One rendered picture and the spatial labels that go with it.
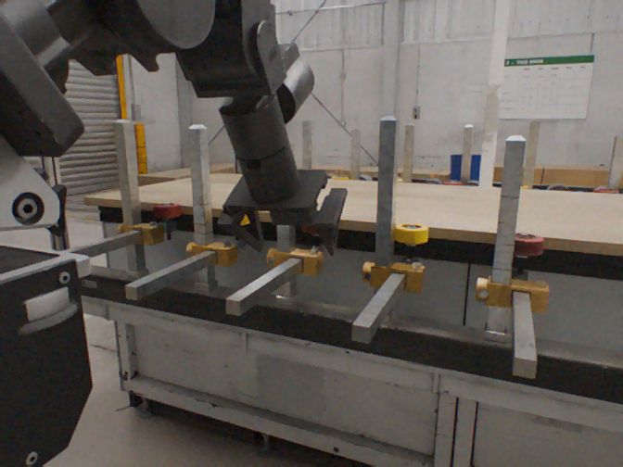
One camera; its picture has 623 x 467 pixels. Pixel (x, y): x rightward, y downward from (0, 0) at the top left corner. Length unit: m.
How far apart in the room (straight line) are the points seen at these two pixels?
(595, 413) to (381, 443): 0.68
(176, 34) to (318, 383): 1.35
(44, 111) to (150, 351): 1.72
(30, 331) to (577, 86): 8.01
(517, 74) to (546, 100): 0.60
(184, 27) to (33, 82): 0.12
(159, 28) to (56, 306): 0.23
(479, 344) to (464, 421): 0.43
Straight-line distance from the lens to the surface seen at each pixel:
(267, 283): 0.95
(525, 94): 8.11
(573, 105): 8.15
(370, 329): 0.77
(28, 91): 0.22
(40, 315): 0.41
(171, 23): 0.30
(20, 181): 0.25
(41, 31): 0.25
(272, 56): 0.42
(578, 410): 1.17
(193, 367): 1.80
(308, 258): 1.09
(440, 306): 1.28
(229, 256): 1.21
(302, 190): 0.48
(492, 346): 1.05
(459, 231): 1.16
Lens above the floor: 1.16
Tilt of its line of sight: 14 degrees down
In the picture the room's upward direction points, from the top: straight up
